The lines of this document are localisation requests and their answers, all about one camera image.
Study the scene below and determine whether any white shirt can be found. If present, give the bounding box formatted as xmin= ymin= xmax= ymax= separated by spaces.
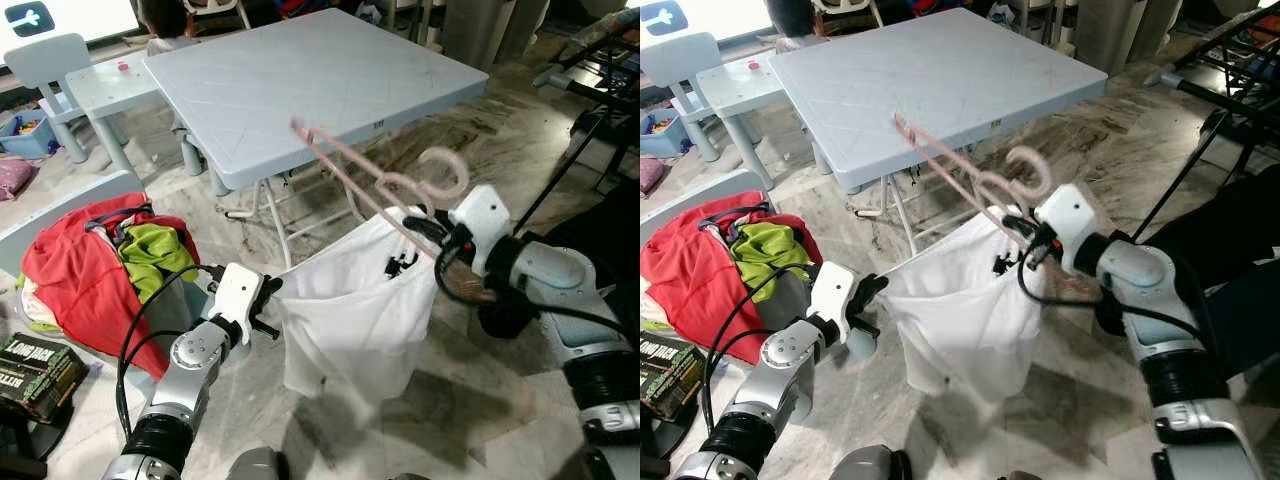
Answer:
xmin=880 ymin=210 xmax=1046 ymax=401
xmin=270 ymin=207 xmax=441 ymax=401

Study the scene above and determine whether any pink plastic clothes hanger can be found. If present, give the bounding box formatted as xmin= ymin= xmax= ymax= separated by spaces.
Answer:
xmin=893 ymin=112 xmax=1053 ymax=301
xmin=290 ymin=115 xmax=471 ymax=301

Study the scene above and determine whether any red garment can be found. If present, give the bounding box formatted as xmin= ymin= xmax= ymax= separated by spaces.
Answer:
xmin=20 ymin=192 xmax=201 ymax=379
xmin=640 ymin=190 xmax=801 ymax=366

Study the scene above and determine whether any lime green garment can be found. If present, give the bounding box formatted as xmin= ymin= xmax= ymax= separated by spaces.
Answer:
xmin=118 ymin=222 xmax=201 ymax=304
xmin=730 ymin=220 xmax=813 ymax=301

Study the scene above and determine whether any grey robot left leg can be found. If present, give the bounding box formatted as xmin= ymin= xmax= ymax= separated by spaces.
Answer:
xmin=828 ymin=445 xmax=911 ymax=480
xmin=225 ymin=447 xmax=286 ymax=480

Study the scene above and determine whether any large light blue table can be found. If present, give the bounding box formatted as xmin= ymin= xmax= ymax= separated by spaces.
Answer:
xmin=143 ymin=8 xmax=491 ymax=271

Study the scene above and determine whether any light blue plastic chair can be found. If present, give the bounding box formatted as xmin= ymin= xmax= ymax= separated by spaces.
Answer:
xmin=640 ymin=168 xmax=766 ymax=241
xmin=0 ymin=170 xmax=146 ymax=281

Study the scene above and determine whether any green printed carton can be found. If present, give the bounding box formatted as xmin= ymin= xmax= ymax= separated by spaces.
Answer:
xmin=0 ymin=333 xmax=89 ymax=423
xmin=640 ymin=335 xmax=706 ymax=421

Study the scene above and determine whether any blue toy box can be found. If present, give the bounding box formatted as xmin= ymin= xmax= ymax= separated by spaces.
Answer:
xmin=640 ymin=110 xmax=691 ymax=159
xmin=0 ymin=108 xmax=56 ymax=161

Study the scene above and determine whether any small light blue table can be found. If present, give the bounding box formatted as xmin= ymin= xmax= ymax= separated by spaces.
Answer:
xmin=695 ymin=55 xmax=831 ymax=191
xmin=65 ymin=55 xmax=206 ymax=196

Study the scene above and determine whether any sitting child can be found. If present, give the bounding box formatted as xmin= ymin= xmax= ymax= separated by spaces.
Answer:
xmin=135 ymin=0 xmax=201 ymax=56
xmin=770 ymin=0 xmax=831 ymax=53

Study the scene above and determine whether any small light blue kids chair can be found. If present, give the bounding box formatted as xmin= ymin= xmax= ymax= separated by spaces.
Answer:
xmin=3 ymin=33 xmax=93 ymax=164
xmin=640 ymin=32 xmax=723 ymax=163

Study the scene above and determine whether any bright screen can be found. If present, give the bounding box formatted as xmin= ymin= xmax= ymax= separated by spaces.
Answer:
xmin=0 ymin=0 xmax=141 ymax=46
xmin=640 ymin=0 xmax=776 ymax=41

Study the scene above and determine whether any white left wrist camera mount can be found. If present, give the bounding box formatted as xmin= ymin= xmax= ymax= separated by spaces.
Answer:
xmin=212 ymin=263 xmax=266 ymax=346
xmin=808 ymin=262 xmax=861 ymax=346

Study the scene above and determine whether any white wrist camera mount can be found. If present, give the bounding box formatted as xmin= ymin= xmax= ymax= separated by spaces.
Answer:
xmin=212 ymin=263 xmax=266 ymax=346
xmin=450 ymin=185 xmax=513 ymax=276
xmin=808 ymin=262 xmax=861 ymax=346
xmin=1035 ymin=183 xmax=1101 ymax=276

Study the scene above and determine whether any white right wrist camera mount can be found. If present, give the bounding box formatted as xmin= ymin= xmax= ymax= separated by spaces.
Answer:
xmin=1035 ymin=183 xmax=1101 ymax=276
xmin=450 ymin=185 xmax=513 ymax=276

